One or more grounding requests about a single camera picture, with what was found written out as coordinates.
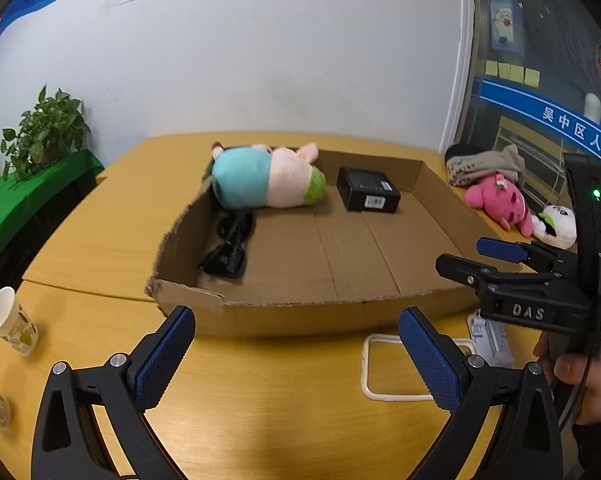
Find white phone case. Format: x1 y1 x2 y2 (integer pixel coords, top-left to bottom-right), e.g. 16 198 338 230
363 333 481 404

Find glass partition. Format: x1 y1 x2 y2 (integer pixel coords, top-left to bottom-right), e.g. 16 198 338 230
453 0 601 241

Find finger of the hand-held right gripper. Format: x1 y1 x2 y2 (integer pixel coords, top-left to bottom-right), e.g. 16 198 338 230
477 237 577 275
435 253 556 292

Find cardboard box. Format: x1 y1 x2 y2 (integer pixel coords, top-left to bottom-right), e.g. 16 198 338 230
145 147 497 338

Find white plush toy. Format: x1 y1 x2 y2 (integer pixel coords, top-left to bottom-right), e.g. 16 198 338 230
531 204 579 251

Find teal pink green plush toy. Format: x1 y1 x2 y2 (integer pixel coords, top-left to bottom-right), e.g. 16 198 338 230
210 142 328 209

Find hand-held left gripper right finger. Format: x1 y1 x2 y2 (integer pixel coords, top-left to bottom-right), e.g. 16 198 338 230
398 306 567 480

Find green tablecloth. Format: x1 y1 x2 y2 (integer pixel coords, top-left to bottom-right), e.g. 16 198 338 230
0 150 105 281

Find black box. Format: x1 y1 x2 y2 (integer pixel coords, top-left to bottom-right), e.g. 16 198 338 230
337 166 401 214

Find blue cartoon poster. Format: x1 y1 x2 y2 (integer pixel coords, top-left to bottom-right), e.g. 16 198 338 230
489 0 526 54

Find wooden desk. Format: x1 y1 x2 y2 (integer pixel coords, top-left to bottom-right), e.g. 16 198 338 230
0 132 581 480

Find grey cloth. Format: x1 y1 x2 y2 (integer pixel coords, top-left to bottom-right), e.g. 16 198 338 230
445 144 527 189

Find black sunglasses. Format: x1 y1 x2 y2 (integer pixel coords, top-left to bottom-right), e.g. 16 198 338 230
197 210 257 279

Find person's right hand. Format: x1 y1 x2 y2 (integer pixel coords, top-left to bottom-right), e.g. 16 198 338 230
533 332 601 426

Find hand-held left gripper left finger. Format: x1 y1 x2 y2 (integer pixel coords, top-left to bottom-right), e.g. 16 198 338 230
30 305 197 480

